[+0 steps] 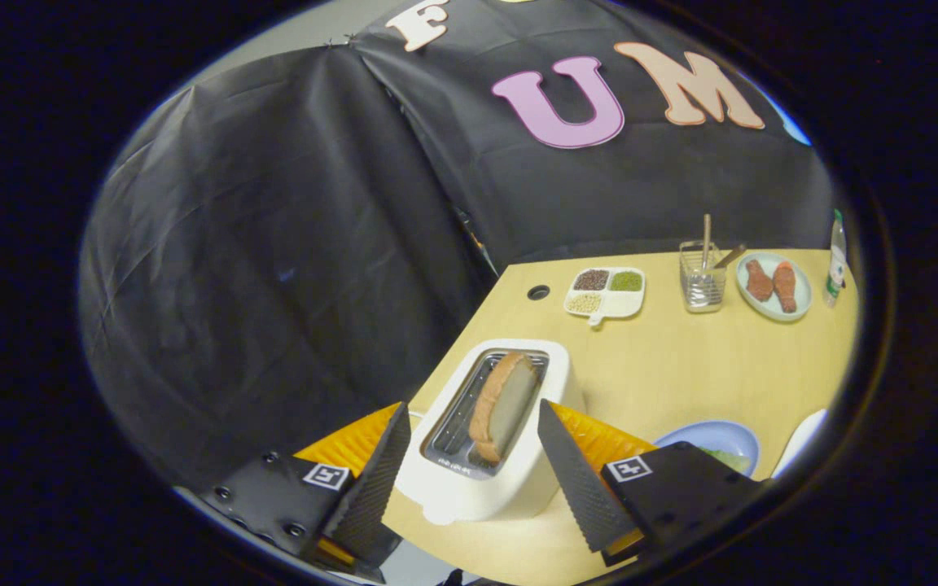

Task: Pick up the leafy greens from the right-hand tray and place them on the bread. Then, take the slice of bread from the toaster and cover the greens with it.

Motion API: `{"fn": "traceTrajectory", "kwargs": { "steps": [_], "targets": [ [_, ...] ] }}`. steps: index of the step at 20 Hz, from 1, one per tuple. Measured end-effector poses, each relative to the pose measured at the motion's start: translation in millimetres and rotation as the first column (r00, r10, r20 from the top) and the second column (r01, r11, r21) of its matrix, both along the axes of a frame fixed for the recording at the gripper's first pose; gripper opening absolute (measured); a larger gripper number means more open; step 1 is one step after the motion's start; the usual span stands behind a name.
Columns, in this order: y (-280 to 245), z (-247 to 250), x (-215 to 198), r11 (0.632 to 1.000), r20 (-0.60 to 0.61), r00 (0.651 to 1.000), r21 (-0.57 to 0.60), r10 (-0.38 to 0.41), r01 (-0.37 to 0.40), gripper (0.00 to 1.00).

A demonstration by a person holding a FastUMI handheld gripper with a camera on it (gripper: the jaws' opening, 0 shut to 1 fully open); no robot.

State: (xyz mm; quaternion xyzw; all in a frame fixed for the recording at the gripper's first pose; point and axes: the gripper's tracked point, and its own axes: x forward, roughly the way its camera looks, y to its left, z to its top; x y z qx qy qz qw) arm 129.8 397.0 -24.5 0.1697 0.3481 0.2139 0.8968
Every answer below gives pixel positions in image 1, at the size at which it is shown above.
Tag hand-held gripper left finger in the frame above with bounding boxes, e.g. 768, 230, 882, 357
196, 401, 412, 583

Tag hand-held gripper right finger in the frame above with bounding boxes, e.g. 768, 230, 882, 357
537, 399, 767, 568

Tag bread slice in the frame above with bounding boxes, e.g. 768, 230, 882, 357
469, 352, 541, 466

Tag green lettuce leaf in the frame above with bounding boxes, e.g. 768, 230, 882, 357
701, 446, 753, 475

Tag white toaster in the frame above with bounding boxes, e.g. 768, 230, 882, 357
394, 339, 586, 526

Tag blue round plate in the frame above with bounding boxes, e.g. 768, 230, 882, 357
653, 420, 761, 477

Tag white divided condiment dish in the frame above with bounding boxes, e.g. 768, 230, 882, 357
563, 266, 647, 327

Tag white rectangular plate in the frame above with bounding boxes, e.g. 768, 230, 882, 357
770, 409, 830, 479

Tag pale green round plate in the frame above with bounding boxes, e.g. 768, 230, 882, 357
735, 251, 813, 323

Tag black backdrop cloth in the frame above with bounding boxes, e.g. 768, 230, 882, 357
78, 0, 836, 497

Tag brown meat slice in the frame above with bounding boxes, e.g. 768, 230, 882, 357
745, 259, 774, 303
772, 260, 798, 314

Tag clear plastic water bottle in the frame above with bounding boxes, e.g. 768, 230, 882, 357
823, 209, 848, 308

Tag wire mesh utensil holder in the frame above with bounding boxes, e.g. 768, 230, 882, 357
678, 240, 728, 314

